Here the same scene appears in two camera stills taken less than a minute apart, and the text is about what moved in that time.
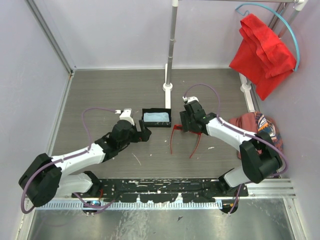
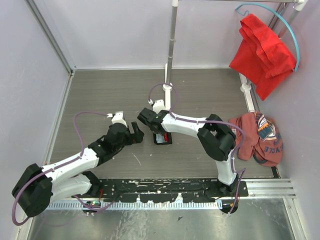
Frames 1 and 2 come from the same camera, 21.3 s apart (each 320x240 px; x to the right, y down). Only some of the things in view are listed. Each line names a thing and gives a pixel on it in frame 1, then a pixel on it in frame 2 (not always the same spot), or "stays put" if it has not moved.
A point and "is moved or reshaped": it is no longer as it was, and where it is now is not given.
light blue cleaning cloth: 156,117 is moved or reshaped
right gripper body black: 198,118 to 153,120
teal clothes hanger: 283,18 stays put
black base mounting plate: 162,190 stays put
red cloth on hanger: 262,57 stays put
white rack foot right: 246,88 stays put
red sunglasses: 179,127 to 166,137
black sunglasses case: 157,124 is moved or reshaped
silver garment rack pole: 175,4 stays put
